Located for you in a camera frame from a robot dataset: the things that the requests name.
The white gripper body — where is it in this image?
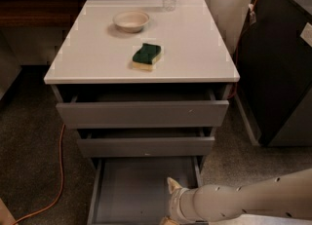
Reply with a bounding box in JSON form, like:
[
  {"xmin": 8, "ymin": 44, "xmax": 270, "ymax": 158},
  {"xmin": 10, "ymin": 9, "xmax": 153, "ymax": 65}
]
[{"xmin": 169, "ymin": 188, "xmax": 191, "ymax": 223}]

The grey bottom drawer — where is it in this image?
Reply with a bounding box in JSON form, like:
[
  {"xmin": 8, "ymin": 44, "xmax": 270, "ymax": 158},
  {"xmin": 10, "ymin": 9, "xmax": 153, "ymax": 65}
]
[{"xmin": 87, "ymin": 157, "xmax": 202, "ymax": 225}]

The grey drawer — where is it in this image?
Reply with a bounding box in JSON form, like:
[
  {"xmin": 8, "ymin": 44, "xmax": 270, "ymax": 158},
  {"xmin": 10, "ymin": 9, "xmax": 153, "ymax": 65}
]
[
  {"xmin": 87, "ymin": 157, "xmax": 202, "ymax": 225},
  {"xmin": 77, "ymin": 128, "xmax": 215, "ymax": 158},
  {"xmin": 57, "ymin": 99, "xmax": 229, "ymax": 129}
]

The green and yellow sponge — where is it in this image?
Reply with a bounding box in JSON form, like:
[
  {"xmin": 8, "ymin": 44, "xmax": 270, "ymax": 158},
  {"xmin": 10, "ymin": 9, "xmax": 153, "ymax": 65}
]
[{"xmin": 132, "ymin": 43, "xmax": 162, "ymax": 71}]

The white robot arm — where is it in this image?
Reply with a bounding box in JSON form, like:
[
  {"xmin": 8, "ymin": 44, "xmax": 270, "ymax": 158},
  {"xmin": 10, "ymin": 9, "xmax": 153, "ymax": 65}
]
[{"xmin": 160, "ymin": 169, "xmax": 312, "ymax": 225}]

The grey middle drawer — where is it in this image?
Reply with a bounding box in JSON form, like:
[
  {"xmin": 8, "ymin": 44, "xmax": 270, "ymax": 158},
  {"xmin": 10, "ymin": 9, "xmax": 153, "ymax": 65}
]
[{"xmin": 77, "ymin": 128, "xmax": 215, "ymax": 158}]

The grey top drawer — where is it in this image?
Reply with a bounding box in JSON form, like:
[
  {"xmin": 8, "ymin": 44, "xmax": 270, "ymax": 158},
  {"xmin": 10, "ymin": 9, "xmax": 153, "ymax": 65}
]
[{"xmin": 57, "ymin": 99, "xmax": 229, "ymax": 129}]

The white top drawer cabinet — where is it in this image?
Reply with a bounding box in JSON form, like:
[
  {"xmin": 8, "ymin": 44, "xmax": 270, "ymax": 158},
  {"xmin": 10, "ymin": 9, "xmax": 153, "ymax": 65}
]
[{"xmin": 43, "ymin": 0, "xmax": 241, "ymax": 182}]

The white paper bowl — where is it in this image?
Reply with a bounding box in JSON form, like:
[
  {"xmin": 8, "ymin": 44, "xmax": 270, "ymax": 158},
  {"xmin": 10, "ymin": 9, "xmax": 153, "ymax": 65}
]
[{"xmin": 113, "ymin": 11, "xmax": 150, "ymax": 33}]

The dark wooden bench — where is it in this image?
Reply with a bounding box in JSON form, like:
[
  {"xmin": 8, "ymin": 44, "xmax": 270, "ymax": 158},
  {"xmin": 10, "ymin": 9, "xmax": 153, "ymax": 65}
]
[{"xmin": 0, "ymin": 0, "xmax": 87, "ymax": 27}]

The orange cable on floor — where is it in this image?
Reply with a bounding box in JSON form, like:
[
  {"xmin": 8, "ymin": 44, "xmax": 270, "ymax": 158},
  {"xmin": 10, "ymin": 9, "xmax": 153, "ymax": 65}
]
[{"xmin": 11, "ymin": 124, "xmax": 66, "ymax": 225}]

